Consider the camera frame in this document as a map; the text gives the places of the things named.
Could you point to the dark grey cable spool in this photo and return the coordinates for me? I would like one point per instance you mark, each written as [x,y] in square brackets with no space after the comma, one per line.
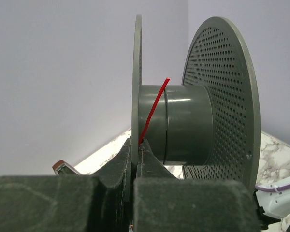
[210,123]

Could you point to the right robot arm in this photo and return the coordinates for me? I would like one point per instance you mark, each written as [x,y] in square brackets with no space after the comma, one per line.
[273,202]

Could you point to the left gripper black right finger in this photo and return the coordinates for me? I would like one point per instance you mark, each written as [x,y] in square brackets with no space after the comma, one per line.
[163,203]

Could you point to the brown metronome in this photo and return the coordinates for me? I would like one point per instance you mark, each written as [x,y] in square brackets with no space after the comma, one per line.
[63,168]

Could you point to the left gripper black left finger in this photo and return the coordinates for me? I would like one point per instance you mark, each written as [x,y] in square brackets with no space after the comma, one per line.
[68,203]

